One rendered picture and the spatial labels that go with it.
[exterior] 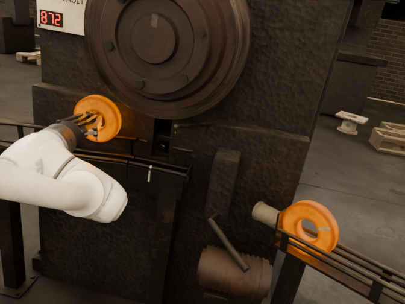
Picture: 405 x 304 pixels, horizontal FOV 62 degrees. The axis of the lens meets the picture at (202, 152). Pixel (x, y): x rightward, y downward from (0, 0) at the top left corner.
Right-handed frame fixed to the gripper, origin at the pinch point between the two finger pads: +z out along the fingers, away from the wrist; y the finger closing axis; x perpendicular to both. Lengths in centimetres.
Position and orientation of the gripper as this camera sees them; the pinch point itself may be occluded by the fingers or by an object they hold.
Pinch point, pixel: (97, 114)
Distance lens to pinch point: 114.5
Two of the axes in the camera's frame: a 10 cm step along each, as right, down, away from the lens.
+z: 1.8, -4.2, 8.9
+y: 9.7, 2.0, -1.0
